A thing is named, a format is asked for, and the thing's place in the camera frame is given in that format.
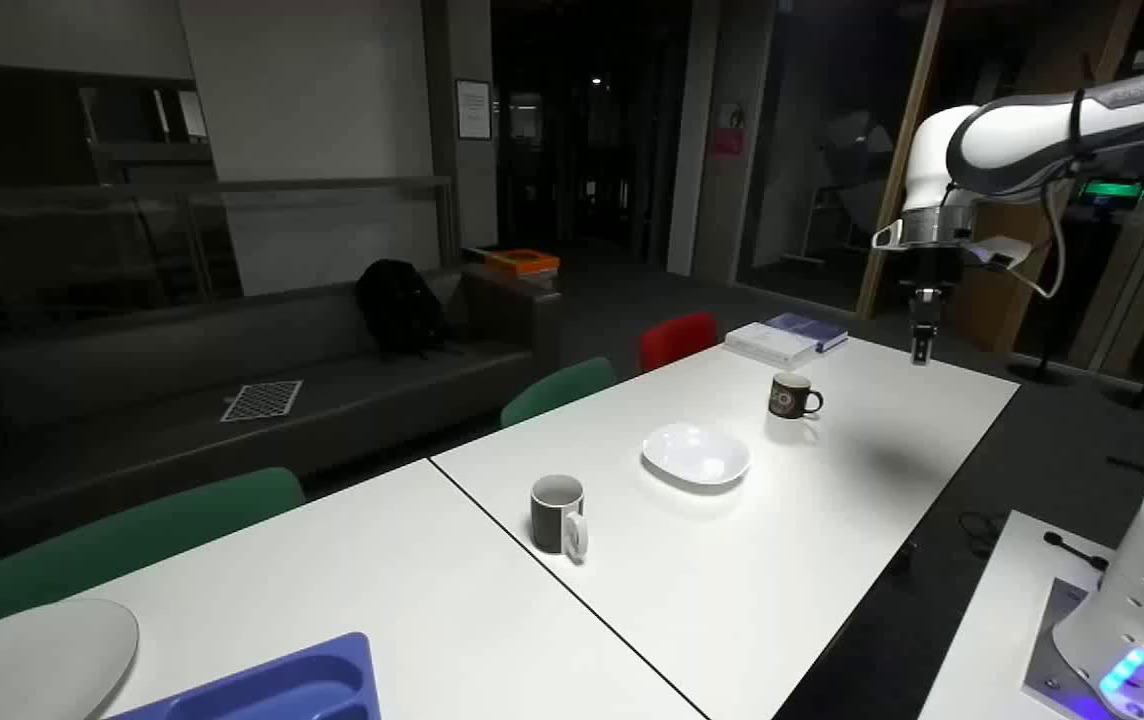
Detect paper sheet on sofa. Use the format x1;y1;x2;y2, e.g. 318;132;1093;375
218;375;310;427

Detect blue cutlery tray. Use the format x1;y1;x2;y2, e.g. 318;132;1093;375
115;626;384;720

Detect red chair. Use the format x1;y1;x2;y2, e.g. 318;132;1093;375
635;307;723;375

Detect bin with orange lid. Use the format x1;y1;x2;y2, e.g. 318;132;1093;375
466;242;565;352

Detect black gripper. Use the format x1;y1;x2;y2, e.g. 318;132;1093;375
906;246;959;366

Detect framed wall notice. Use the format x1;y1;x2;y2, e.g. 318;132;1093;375
456;76;494;141

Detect grey sofa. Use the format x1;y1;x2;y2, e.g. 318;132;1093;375
0;271;545;523

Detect black dumbbell-shaped tool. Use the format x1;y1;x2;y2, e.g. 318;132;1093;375
1040;529;1112;574

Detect white camera cable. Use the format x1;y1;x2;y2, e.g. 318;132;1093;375
1008;254;1071;304

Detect grey round disc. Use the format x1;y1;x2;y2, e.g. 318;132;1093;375
0;593;143;720

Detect green lit sign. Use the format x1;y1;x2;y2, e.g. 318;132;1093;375
1084;180;1144;207

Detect slanted wooden beam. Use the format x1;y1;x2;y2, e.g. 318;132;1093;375
852;0;954;325

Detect green panel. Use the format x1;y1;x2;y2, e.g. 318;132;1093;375
496;352;624;431

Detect black mug with white handle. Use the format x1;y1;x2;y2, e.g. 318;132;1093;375
530;473;591;568

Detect blue book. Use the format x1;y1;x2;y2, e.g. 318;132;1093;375
767;307;852;357

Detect white plate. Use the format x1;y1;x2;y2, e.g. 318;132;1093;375
635;419;758;490

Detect black backpack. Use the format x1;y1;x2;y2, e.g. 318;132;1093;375
352;254;448;359

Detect wide green chair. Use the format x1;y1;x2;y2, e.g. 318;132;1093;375
0;465;310;644

